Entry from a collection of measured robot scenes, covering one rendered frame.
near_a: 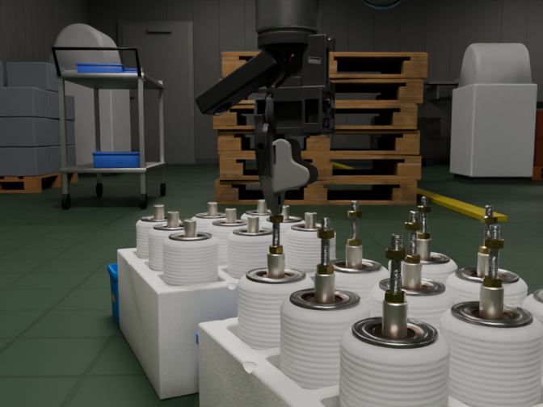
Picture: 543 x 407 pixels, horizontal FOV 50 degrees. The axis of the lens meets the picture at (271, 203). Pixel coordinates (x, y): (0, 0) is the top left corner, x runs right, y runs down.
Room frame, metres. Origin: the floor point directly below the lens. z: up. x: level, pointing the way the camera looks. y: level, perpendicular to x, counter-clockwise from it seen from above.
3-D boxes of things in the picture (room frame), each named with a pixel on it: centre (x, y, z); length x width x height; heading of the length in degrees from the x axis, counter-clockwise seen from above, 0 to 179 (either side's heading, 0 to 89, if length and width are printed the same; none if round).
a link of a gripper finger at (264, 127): (0.69, 0.01, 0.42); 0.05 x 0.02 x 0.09; 161
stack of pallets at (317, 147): (4.04, -0.30, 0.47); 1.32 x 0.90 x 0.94; 90
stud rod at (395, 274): (0.50, -0.11, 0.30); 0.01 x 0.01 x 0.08
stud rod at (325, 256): (0.61, -0.06, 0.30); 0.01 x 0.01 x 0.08
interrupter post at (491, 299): (0.55, -0.22, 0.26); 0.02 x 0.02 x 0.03
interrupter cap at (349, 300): (0.61, -0.06, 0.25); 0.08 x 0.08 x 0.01
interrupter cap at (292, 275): (0.71, -0.01, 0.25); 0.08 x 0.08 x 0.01
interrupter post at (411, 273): (0.66, -0.16, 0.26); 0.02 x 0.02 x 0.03
